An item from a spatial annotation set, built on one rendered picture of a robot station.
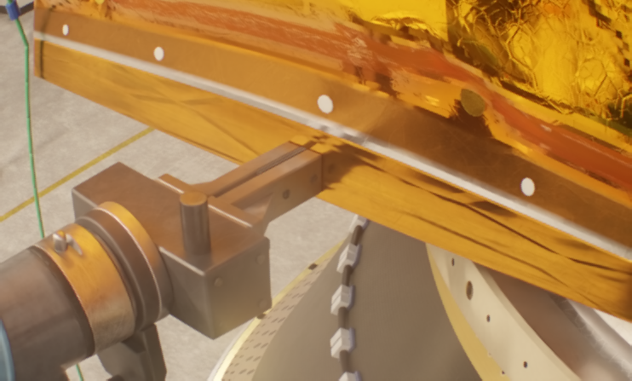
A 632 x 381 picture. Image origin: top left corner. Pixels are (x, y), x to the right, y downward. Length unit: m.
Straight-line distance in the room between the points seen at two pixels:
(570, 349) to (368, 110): 0.22
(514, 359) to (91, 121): 4.53
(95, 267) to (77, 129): 4.49
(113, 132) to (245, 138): 4.21
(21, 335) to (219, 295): 0.14
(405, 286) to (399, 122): 0.33
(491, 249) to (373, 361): 0.33
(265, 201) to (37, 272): 0.19
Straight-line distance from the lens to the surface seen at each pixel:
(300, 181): 0.62
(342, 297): 1.00
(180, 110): 0.71
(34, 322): 0.47
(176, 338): 3.37
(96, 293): 0.49
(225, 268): 0.51
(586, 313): 0.61
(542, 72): 0.45
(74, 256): 0.50
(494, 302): 0.63
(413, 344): 0.82
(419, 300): 0.85
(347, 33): 0.54
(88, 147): 4.75
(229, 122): 0.68
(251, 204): 0.59
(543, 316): 0.61
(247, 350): 1.40
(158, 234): 0.53
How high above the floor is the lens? 2.07
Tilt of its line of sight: 28 degrees down
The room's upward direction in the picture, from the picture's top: straight up
